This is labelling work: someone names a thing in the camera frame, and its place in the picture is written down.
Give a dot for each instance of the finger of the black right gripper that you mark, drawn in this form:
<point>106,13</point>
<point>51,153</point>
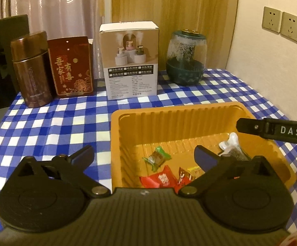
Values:
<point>269,128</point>

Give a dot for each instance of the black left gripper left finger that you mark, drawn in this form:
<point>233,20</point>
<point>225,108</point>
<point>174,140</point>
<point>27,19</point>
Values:
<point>41,196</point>

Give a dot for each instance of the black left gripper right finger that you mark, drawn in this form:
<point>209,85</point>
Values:
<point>246,196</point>

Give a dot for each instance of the grey seaweed snack packet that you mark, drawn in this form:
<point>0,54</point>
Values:
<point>232,148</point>

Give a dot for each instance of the yellow biscuit snack packet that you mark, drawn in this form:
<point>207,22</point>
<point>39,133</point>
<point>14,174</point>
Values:
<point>195,172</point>

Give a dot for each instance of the dark red coffee candy packet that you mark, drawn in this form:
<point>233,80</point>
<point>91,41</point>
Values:
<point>184,177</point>

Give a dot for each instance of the red snack packet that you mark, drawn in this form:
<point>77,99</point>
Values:
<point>163,179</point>

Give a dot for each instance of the green brown candy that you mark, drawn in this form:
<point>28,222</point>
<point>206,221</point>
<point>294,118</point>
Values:
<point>157,158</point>

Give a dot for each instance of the blue white checkered tablecloth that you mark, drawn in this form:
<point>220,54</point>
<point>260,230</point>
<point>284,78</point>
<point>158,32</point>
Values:
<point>66,125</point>

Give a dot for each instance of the orange plastic tray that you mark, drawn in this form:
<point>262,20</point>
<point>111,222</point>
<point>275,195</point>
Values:
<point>135,133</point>

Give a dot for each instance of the red chinese gift box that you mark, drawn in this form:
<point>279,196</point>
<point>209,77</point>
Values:
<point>71,66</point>

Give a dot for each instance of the green glass dome jar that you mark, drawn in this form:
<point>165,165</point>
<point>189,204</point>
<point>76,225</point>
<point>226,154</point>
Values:
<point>186,57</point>

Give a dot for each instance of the brown metal tin canister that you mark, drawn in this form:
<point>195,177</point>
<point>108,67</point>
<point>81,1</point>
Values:
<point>32,66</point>

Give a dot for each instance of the yellow brown curtain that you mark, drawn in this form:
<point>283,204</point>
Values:
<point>213,18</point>

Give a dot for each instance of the white humidifier product box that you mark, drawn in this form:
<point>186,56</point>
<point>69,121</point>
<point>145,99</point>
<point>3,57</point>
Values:
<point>130,56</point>

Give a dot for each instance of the white sheer curtain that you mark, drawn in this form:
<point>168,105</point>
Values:
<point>61,18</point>

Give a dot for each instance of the right wall power socket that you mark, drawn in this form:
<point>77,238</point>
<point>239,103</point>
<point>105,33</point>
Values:
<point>289,26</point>

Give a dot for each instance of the wall power socket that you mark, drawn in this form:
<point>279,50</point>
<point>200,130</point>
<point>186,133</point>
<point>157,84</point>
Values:
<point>271,19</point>
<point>289,26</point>

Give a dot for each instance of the left wall power socket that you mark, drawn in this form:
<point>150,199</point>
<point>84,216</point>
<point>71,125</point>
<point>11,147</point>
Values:
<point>271,19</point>

